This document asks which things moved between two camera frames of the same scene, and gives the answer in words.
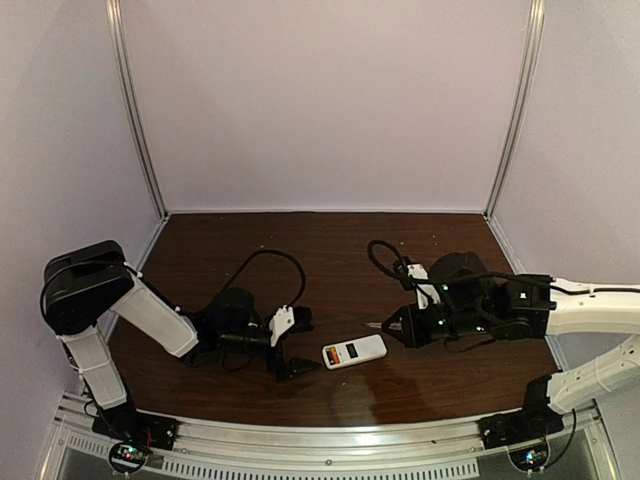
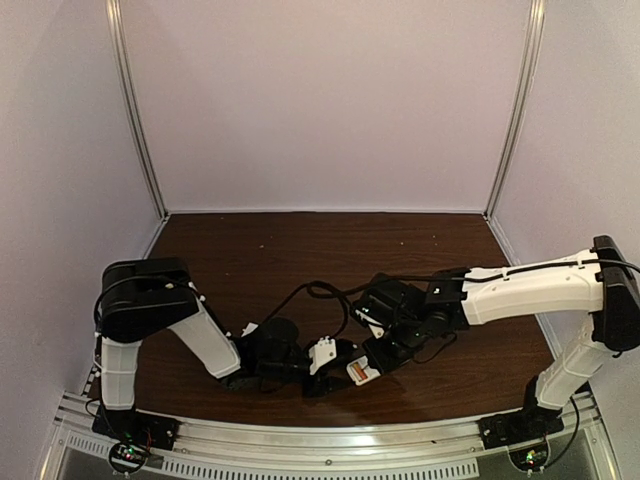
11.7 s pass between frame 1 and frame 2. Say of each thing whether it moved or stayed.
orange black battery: moved
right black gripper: moved
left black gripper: moved
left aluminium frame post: stayed
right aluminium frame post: stayed
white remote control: moved
